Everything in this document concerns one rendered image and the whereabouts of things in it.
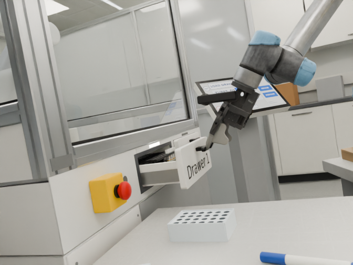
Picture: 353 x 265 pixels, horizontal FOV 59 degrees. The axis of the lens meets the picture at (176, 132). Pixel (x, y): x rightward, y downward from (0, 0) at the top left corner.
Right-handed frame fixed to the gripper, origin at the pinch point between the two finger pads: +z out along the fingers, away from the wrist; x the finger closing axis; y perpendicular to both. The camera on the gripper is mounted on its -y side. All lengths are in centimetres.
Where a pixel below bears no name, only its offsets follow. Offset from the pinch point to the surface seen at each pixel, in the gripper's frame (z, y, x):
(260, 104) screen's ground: -12, 3, 99
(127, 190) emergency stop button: 9.3, -6.1, -33.3
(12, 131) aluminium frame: 4, -27, -47
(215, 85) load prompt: -11, -26, 95
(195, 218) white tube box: 8.6, 9.0, -29.7
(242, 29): -56, -40, 165
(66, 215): 14.3, -11.6, -44.5
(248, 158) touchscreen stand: 20, 11, 98
